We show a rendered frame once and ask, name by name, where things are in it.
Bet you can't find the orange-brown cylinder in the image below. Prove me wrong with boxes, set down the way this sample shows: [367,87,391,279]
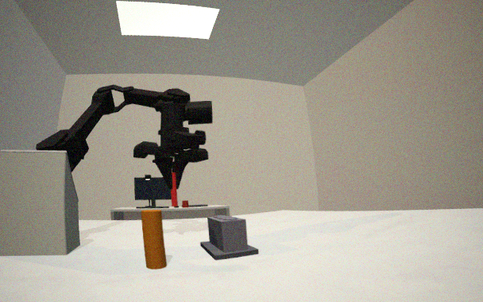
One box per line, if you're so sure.
[141,210,167,269]

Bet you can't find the red peg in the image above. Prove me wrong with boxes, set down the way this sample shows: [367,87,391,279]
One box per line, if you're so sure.
[171,172,178,207]

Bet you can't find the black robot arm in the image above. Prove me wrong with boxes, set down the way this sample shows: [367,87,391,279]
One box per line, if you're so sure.
[36,85,213,171]

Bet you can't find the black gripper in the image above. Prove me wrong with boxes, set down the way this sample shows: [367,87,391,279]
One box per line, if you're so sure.
[133,122,208,189]

